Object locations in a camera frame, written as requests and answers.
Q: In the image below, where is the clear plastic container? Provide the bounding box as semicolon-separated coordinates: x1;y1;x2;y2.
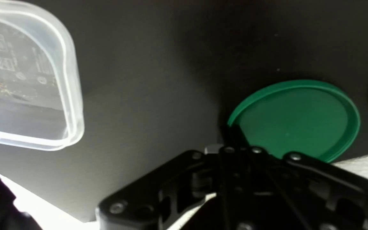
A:
0;0;86;153

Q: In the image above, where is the black table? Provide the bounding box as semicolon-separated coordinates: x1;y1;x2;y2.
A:
0;0;368;224

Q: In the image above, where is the white checkered cloth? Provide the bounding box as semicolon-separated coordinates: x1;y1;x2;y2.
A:
331;148;368;189

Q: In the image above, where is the green round plastic lid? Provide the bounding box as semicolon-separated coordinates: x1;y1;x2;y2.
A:
227;78;362;165

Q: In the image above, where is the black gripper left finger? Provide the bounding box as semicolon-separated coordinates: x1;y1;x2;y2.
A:
96;123;238;230

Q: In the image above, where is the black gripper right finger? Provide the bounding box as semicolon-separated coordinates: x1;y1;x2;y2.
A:
234;144;368;230

